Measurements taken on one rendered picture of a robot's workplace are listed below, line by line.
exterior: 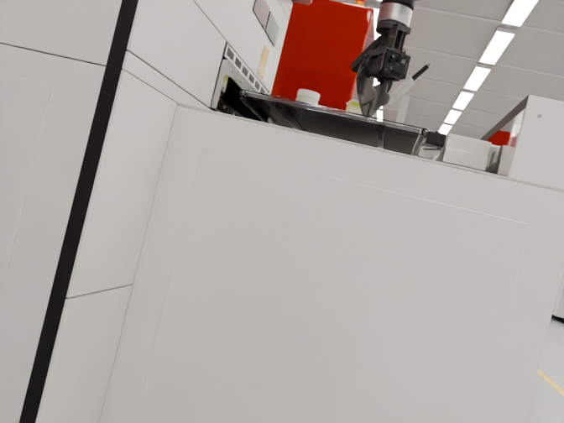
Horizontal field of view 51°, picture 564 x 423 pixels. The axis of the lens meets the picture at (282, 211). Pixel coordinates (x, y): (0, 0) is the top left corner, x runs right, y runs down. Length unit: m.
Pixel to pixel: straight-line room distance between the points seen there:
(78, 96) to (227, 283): 0.35
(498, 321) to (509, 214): 0.16
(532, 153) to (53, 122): 0.70
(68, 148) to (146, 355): 0.37
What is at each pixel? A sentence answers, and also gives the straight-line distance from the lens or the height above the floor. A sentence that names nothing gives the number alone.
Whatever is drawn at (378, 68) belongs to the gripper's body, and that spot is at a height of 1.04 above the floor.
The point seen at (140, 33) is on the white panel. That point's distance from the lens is 0.83.
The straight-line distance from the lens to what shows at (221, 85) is 1.14.
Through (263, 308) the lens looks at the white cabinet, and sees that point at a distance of 0.93.
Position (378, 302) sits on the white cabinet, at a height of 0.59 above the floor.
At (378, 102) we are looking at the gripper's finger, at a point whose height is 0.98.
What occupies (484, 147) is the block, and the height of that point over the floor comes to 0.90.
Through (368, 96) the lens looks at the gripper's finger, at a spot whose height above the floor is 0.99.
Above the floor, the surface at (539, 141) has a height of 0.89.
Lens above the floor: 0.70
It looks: 1 degrees down
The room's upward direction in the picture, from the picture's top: 14 degrees clockwise
